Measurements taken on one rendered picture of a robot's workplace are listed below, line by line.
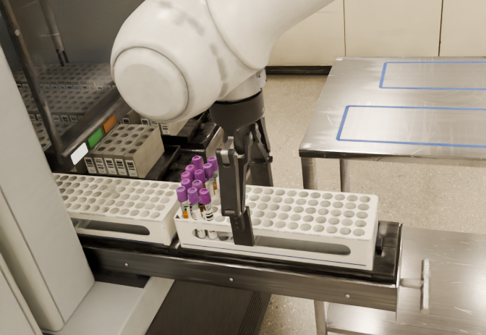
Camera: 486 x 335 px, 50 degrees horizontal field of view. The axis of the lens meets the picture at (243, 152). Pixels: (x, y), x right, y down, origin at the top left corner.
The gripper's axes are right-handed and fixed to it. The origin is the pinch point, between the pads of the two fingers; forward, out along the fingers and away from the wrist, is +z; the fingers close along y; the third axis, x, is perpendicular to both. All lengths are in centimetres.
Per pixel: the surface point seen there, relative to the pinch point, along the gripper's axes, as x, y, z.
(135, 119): 34.9, 27.0, 0.7
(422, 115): -23.8, 39.0, 4.5
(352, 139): -11.2, 28.7, 4.4
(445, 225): -34, 102, 86
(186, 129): 24.6, 29.8, 4.4
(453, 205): -37, 115, 86
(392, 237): -20.5, 2.1, 4.8
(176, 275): 12.3, -6.6, 9.6
